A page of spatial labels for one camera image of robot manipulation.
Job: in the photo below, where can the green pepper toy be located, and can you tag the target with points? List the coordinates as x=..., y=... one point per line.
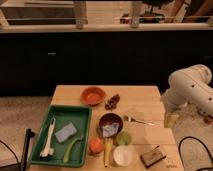
x=67, y=153

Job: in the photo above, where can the black stand pole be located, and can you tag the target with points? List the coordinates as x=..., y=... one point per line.
x=28, y=135

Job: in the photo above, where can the white round cup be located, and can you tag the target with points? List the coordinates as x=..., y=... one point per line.
x=123, y=155

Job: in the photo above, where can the brown wooden box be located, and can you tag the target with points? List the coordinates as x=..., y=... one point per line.
x=152, y=157

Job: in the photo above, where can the silver metal fork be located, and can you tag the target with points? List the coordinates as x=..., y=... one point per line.
x=131, y=119

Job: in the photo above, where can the white dish brush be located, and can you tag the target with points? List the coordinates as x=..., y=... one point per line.
x=48, y=150

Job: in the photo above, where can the brown grape cluster toy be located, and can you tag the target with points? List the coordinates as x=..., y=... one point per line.
x=111, y=104

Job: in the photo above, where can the red orange bowl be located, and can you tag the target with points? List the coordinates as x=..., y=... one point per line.
x=92, y=96

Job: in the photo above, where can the green lime toy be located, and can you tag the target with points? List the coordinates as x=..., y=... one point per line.
x=123, y=138

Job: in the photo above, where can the dark purple bowl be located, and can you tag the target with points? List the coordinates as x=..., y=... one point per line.
x=107, y=119

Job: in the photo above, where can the dark cabinet counter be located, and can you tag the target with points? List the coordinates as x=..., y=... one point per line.
x=34, y=60

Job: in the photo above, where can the blue crumpled cloth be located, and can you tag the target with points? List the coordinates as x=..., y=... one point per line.
x=110, y=130

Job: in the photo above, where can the blue sponge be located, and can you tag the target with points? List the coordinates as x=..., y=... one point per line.
x=66, y=132

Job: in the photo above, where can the green plastic tray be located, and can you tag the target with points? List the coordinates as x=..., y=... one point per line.
x=80, y=116

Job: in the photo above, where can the orange fruit toy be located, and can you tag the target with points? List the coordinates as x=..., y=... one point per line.
x=96, y=145

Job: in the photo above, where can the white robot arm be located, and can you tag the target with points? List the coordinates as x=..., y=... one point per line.
x=188, y=85

